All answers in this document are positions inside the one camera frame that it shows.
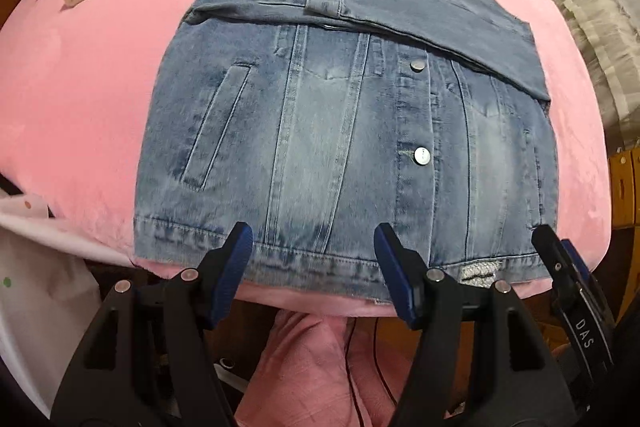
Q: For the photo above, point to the pink plush bed blanket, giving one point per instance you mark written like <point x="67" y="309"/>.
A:
<point x="100" y="82"/>

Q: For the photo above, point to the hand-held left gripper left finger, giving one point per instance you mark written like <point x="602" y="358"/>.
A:
<point x="232" y="272"/>

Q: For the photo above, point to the blue denim jacket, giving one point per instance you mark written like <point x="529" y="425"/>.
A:
<point x="325" y="132"/>

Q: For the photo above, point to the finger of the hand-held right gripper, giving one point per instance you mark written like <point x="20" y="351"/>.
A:
<point x="550" y="257"/>
<point x="577" y="264"/>

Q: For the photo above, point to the white dotted cloth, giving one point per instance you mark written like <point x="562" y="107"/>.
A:
<point x="40" y="297"/>

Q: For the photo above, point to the cream lace furniture cover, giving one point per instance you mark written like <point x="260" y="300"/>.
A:
<point x="585" y="7"/>

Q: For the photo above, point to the yellow wooden drawer cabinet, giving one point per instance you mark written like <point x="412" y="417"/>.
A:
<point x="625" y="187"/>

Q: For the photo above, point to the person's pink fleece clothing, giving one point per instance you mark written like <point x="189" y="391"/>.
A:
<point x="310" y="372"/>

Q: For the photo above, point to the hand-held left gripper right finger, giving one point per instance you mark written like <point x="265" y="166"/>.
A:
<point x="397" y="277"/>

